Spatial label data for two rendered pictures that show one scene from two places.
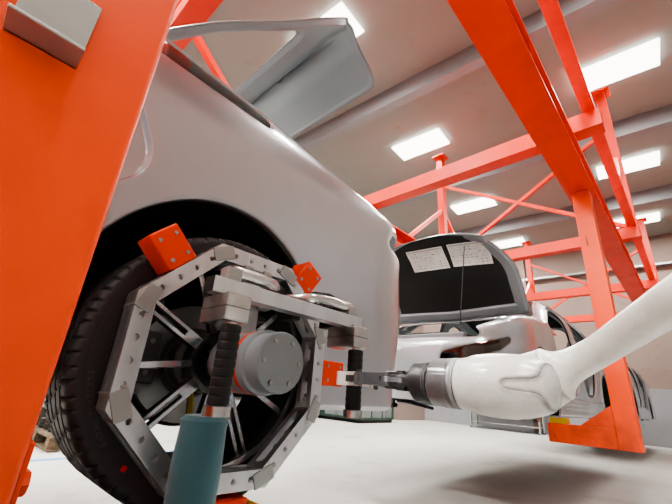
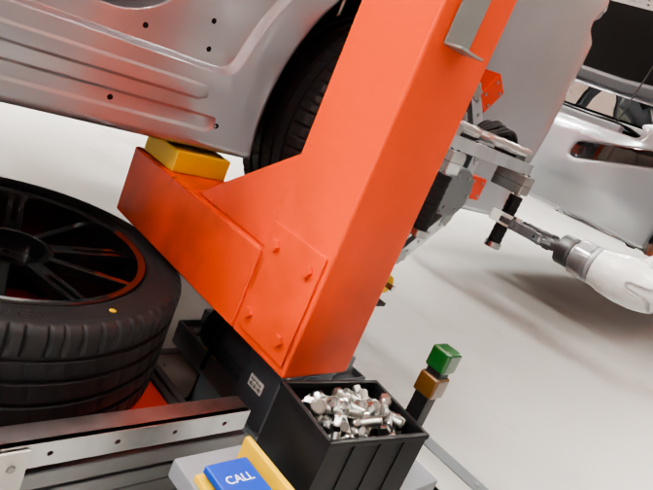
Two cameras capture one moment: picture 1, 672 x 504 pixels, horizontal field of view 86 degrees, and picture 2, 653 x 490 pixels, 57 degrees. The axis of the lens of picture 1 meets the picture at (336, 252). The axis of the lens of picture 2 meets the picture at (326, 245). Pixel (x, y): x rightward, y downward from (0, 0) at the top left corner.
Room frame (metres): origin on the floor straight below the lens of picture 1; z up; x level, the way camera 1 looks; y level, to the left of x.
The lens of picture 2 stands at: (-0.66, 0.42, 1.00)
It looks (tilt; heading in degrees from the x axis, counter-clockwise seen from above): 15 degrees down; 357
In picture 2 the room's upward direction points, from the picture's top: 23 degrees clockwise
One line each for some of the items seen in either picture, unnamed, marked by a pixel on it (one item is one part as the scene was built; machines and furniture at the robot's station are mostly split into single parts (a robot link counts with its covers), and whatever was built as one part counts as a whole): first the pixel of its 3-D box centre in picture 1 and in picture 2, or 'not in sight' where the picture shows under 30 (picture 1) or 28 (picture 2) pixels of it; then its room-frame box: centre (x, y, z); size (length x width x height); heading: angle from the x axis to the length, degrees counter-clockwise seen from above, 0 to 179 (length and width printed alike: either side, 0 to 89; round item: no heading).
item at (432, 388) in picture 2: not in sight; (431, 383); (0.28, 0.11, 0.59); 0.04 x 0.04 x 0.04; 46
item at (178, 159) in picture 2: not in sight; (187, 155); (0.70, 0.72, 0.71); 0.14 x 0.14 x 0.05; 46
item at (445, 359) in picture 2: not in sight; (443, 359); (0.28, 0.11, 0.64); 0.04 x 0.04 x 0.04; 46
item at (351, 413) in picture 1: (354, 380); (504, 220); (0.89, -0.06, 0.83); 0.04 x 0.04 x 0.16
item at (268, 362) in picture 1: (253, 362); (425, 177); (0.88, 0.17, 0.85); 0.21 x 0.14 x 0.14; 46
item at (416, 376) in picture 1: (413, 381); (558, 246); (0.78, -0.18, 0.83); 0.09 x 0.08 x 0.07; 45
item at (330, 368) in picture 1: (324, 373); (465, 184); (1.16, 0.01, 0.85); 0.09 x 0.08 x 0.07; 136
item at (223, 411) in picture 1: (224, 365); (430, 202); (0.64, 0.17, 0.83); 0.04 x 0.04 x 0.16
